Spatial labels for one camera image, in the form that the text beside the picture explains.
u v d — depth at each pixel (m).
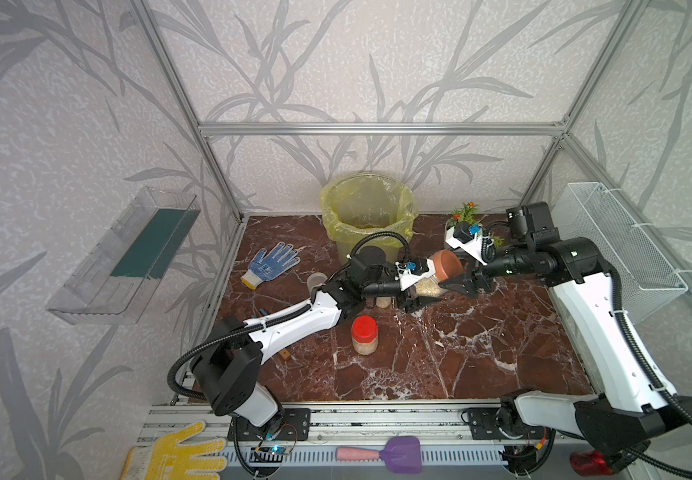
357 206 1.02
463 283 0.56
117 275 0.65
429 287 0.63
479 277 0.54
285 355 0.84
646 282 0.59
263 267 1.05
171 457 0.69
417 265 0.59
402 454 0.69
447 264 0.63
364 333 0.77
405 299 0.63
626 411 0.38
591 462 0.63
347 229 0.79
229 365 0.43
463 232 0.53
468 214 0.98
